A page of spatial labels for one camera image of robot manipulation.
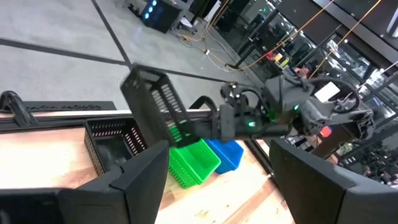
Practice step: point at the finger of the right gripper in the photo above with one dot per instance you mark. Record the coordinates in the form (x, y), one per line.
(205, 130)

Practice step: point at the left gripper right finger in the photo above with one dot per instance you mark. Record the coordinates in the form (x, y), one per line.
(317, 193)

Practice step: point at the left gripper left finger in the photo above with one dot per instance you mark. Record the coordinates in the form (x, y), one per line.
(124, 199)

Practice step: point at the green plastic slotted basket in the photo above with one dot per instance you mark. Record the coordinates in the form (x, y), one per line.
(183, 174)
(199, 155)

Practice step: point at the blue plastic slotted basket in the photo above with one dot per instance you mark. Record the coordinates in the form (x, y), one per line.
(230, 165)
(227, 150)

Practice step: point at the black plastic slotted basket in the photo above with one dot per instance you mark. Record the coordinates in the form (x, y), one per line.
(112, 149)
(149, 102)

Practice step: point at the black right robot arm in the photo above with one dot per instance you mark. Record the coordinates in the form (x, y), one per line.
(335, 118)

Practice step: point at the small red box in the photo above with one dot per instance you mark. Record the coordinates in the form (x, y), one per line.
(325, 131)

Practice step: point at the white paper sheet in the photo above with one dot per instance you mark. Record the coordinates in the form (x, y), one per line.
(326, 92)

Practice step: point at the black perforated strip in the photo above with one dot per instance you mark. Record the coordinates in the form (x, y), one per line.
(77, 106)

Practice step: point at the black computer tower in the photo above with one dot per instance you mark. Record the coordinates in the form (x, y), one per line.
(161, 15)

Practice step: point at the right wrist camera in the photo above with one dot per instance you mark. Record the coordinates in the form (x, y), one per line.
(233, 93)

